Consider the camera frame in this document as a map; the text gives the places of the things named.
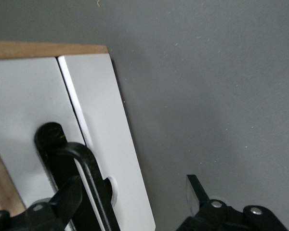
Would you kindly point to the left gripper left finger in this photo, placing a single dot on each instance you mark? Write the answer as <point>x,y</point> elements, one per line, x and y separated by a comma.
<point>38,216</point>

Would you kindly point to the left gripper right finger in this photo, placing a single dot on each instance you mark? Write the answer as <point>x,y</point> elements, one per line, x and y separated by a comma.
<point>214,216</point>

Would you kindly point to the white-fronted wooden drawer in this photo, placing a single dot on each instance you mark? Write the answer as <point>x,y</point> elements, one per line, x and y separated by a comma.
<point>26,96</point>

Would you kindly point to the wooden drawer cabinet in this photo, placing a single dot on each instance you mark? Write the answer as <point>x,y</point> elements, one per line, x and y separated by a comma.
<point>38,49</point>

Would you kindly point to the white panel with round notch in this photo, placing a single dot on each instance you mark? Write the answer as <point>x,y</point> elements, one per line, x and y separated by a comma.
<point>106,120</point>

